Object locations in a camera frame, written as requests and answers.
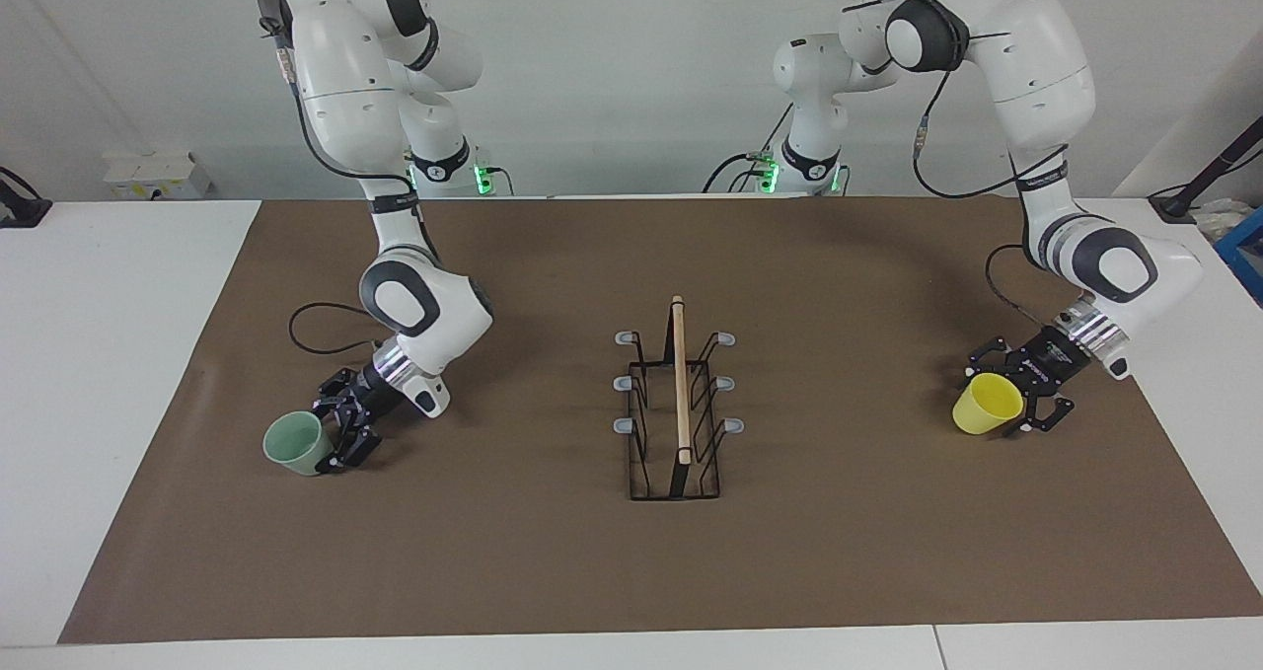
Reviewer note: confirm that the yellow plastic cup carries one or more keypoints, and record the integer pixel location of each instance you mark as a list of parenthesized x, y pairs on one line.
[(985, 404)]

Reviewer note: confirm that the blue bin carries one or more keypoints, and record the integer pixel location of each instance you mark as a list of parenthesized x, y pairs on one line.
[(1245, 256)]

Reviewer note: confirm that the black clamp mount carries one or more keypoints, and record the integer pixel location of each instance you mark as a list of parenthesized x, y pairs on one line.
[(20, 208)]

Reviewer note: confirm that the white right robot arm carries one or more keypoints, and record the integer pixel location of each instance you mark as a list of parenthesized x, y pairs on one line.
[(345, 58)]

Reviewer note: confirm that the black stand pole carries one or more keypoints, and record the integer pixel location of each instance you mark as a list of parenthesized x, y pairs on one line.
[(1219, 162)]

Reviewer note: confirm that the white wall socket box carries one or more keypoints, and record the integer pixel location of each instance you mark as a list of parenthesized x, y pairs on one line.
[(156, 175)]

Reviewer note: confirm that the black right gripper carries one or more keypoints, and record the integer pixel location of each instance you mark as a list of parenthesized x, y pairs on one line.
[(377, 394)]

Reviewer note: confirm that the white crumpled packaging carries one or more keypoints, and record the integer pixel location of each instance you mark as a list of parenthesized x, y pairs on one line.
[(1222, 218)]

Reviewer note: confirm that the light green plastic cup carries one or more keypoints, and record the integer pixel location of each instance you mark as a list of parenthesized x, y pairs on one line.
[(294, 443)]

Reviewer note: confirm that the brown table mat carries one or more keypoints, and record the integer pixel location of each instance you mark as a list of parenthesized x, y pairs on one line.
[(839, 532)]

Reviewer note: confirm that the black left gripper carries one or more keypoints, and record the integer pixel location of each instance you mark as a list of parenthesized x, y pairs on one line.
[(1054, 364)]

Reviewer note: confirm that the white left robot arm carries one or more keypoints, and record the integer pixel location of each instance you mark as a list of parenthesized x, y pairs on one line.
[(1036, 68)]

